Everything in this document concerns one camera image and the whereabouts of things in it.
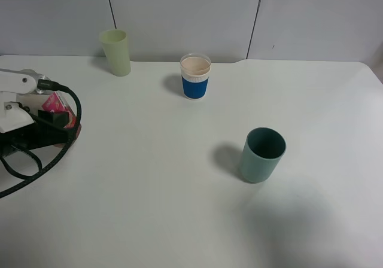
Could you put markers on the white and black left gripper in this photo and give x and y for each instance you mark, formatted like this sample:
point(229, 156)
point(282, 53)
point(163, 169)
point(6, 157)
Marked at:
point(14, 119)

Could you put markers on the clear bottle with pink label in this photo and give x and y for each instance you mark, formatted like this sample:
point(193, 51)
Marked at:
point(38, 136)

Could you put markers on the teal green cup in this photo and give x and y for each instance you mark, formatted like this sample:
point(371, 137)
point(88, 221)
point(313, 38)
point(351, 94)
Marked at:
point(263, 149)

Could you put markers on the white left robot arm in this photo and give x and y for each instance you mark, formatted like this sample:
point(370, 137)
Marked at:
point(24, 82)

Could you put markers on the light green plastic cup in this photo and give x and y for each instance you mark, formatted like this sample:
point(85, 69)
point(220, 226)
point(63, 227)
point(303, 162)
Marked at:
point(115, 45)

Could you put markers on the blue sleeved paper cup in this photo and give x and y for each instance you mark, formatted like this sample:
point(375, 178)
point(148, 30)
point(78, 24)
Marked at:
point(195, 69)

